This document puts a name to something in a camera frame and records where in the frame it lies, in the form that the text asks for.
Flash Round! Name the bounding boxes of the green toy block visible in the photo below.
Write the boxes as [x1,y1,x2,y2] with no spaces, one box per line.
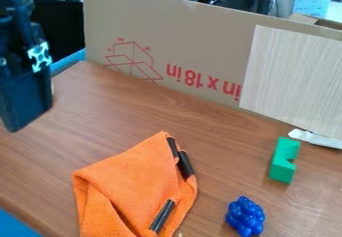
[267,136,302,185]

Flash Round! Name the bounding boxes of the cardboard box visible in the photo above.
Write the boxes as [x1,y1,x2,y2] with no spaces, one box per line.
[81,0,342,113]

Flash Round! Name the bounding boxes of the blue toy grapes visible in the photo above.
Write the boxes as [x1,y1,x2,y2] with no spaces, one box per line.
[224,195,268,237]

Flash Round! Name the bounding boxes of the light wooden board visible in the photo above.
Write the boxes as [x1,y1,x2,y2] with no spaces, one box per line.
[237,24,342,141]

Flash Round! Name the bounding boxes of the orange cloth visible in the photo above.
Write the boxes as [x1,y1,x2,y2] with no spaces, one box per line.
[70,130,200,237]

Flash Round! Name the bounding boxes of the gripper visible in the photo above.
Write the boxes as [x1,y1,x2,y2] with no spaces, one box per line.
[0,12,55,133]

